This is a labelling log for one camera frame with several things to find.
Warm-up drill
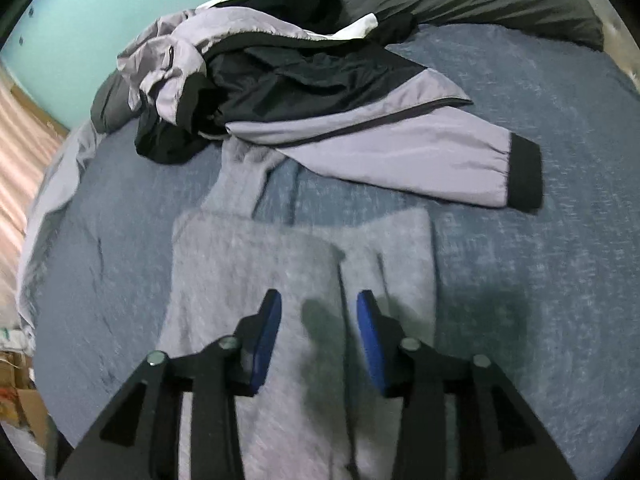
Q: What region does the light grey and black jacket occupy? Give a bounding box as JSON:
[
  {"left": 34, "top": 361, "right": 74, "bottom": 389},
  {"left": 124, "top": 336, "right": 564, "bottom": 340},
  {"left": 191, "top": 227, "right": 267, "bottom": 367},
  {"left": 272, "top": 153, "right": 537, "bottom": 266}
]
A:
[{"left": 116, "top": 7, "right": 543, "bottom": 211}]

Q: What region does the cardboard box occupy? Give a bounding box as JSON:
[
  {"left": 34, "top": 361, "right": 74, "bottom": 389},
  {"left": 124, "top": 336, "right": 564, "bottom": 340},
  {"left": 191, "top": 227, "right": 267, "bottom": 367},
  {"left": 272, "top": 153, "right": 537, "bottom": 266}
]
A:
[{"left": 0, "top": 350, "right": 51, "bottom": 441}]

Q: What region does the light grey blanket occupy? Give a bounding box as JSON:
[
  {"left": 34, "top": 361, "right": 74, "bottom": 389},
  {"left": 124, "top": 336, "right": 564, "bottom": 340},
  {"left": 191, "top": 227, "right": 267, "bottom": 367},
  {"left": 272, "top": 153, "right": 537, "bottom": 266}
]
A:
[{"left": 17, "top": 120, "right": 108, "bottom": 331}]

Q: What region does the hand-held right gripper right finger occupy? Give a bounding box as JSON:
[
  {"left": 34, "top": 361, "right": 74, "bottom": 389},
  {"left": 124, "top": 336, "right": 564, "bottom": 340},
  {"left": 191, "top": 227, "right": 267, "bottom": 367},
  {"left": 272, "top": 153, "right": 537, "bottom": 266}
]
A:
[{"left": 356, "top": 290, "right": 576, "bottom": 480}]

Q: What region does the grey knit sweater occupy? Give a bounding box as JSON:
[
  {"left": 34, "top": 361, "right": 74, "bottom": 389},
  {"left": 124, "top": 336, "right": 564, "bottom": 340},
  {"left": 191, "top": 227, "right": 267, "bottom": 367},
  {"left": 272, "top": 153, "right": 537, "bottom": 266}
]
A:
[{"left": 157, "top": 137, "right": 436, "bottom": 480}]

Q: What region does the pink curtain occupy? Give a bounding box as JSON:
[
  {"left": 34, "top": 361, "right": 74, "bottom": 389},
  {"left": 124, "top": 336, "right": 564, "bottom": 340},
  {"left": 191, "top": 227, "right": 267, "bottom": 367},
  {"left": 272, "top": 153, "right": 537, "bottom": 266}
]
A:
[{"left": 0, "top": 57, "right": 71, "bottom": 331}]

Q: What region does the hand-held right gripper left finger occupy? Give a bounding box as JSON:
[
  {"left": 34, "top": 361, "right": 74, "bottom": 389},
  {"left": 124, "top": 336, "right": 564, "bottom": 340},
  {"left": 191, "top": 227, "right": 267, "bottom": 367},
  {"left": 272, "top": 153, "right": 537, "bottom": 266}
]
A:
[{"left": 57, "top": 289, "right": 283, "bottom": 480}]

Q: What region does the wooden window frame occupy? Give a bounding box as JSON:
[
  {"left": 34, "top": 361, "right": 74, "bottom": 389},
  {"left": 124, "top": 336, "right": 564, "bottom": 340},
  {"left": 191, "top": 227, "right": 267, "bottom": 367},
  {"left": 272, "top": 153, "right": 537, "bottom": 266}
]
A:
[{"left": 12, "top": 85, "right": 71, "bottom": 136}]

